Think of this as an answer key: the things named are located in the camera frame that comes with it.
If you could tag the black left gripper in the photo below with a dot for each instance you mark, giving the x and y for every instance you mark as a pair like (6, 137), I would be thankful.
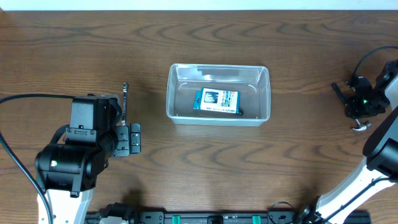
(123, 140)

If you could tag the small black red hammer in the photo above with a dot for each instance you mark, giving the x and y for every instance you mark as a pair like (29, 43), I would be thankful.
(360, 126)

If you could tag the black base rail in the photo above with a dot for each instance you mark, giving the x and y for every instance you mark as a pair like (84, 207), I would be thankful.
(121, 213)

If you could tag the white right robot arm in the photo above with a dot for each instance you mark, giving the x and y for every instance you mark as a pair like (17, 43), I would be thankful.
(378, 168)

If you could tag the white teal screwdriver set box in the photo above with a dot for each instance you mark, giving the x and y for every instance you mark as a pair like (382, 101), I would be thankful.
(214, 100)

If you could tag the silver combination wrench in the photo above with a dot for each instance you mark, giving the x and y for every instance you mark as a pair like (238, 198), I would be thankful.
(125, 95)

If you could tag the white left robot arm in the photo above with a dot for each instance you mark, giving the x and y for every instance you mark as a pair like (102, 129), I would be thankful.
(68, 167)

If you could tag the clear plastic container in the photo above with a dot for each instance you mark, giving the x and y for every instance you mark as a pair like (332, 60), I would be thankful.
(253, 83)

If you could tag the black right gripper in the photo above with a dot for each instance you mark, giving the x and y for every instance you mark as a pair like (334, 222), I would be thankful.
(354, 101)

